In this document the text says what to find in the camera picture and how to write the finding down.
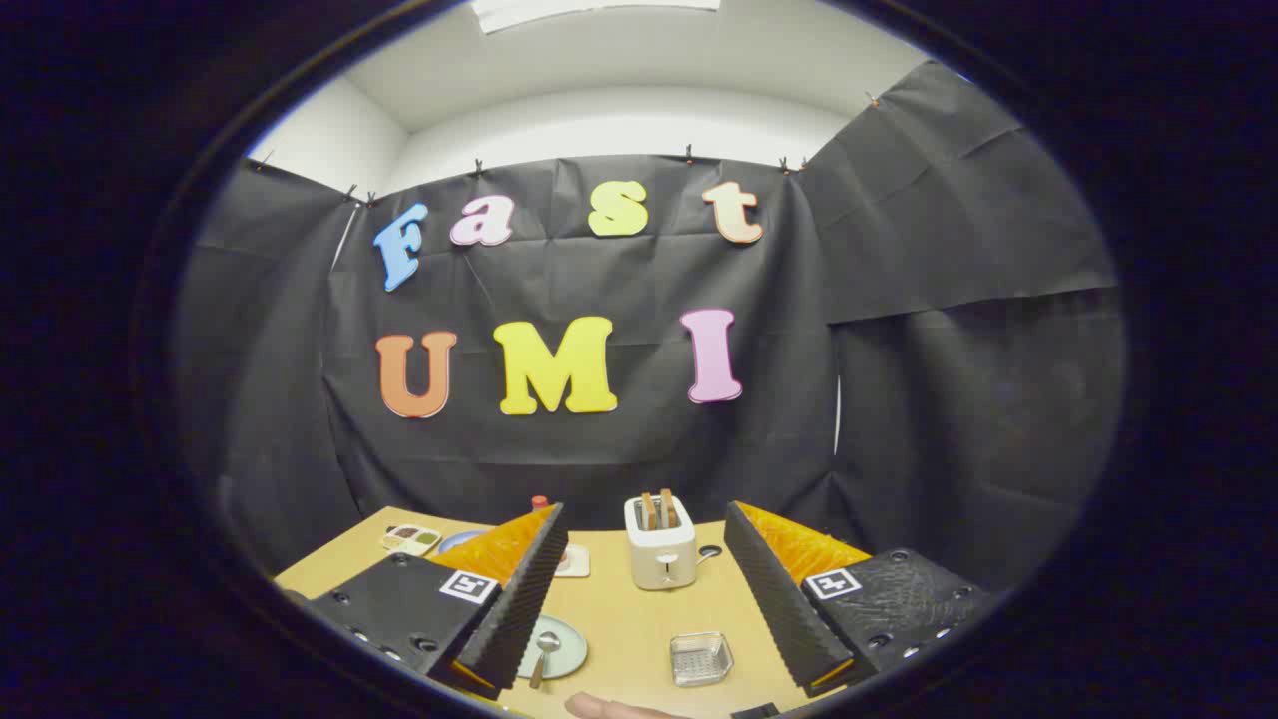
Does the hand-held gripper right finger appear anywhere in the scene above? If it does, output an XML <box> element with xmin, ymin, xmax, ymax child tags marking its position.
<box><xmin>723</xmin><ymin>500</ymin><xmax>1000</xmax><ymax>699</ymax></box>

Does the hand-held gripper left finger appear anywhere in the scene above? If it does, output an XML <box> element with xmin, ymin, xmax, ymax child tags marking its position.
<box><xmin>303</xmin><ymin>502</ymin><xmax>569</xmax><ymax>701</ymax></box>

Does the metal spoon wooden handle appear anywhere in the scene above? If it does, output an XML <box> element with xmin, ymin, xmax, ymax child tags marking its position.
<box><xmin>528</xmin><ymin>631</ymin><xmax>563</xmax><ymax>690</ymax></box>

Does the pale green round plate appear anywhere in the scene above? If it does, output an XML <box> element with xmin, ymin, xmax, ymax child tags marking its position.
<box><xmin>516</xmin><ymin>614</ymin><xmax>589</xmax><ymax>681</ymax></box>

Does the cream white toaster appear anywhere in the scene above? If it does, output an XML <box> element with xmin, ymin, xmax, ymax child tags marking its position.
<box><xmin>624</xmin><ymin>494</ymin><xmax>698</xmax><ymax>592</ymax></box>

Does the white condiment tray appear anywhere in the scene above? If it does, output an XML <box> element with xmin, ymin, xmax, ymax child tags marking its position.
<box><xmin>380</xmin><ymin>525</ymin><xmax>443</xmax><ymax>557</ymax></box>

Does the black backdrop cloth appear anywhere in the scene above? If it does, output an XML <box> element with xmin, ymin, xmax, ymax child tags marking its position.
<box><xmin>175</xmin><ymin>60</ymin><xmax>1129</xmax><ymax>600</ymax></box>

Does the ceiling light panel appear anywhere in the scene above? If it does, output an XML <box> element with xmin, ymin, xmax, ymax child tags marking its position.
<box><xmin>471</xmin><ymin>0</ymin><xmax>722</xmax><ymax>34</ymax></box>

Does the metal wire basket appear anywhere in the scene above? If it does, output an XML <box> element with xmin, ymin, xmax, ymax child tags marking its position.
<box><xmin>669</xmin><ymin>631</ymin><xmax>735</xmax><ymax>688</ymax></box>

